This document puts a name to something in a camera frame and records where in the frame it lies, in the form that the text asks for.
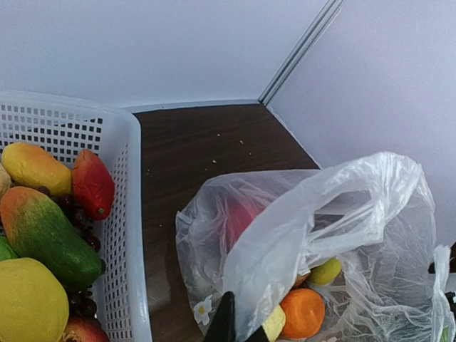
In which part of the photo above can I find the yellow-green fruit in bag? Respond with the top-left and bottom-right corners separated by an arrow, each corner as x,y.
307,258 -> 342,286

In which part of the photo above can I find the white perforated plastic basket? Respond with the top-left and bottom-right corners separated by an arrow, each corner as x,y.
1,90 -> 152,341

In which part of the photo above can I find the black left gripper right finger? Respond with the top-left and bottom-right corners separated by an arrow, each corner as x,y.
245,326 -> 269,342

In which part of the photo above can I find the right aluminium corner post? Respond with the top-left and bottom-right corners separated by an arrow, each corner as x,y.
258,0 -> 345,106

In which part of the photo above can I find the green fruit in basket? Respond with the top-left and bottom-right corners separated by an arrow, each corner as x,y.
1,186 -> 103,290

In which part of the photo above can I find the orange fruit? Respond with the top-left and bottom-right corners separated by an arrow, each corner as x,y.
280,289 -> 326,339

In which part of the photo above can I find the orange-yellow fruit in basket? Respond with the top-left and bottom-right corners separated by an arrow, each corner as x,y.
1,142 -> 73,196

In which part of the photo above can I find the pale yellow fruit in bag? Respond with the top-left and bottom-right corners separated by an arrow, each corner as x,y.
261,305 -> 286,342

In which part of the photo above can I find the yellow fruit in basket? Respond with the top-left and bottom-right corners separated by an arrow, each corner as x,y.
1,258 -> 69,341

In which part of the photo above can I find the clear printed plastic bag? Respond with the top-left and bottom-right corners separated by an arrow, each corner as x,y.
175,152 -> 455,341

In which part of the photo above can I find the red pomegranate in basket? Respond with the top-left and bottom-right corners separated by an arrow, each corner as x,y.
61,315 -> 109,342

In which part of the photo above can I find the pink fruit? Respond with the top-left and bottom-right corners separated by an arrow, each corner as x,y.
220,197 -> 266,251

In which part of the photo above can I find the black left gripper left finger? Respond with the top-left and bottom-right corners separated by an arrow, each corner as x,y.
204,291 -> 236,342

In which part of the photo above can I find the red fruit in basket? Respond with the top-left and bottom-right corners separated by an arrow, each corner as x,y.
72,150 -> 115,221

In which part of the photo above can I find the yellow lemon in basket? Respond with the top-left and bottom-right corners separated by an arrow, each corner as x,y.
0,165 -> 12,200

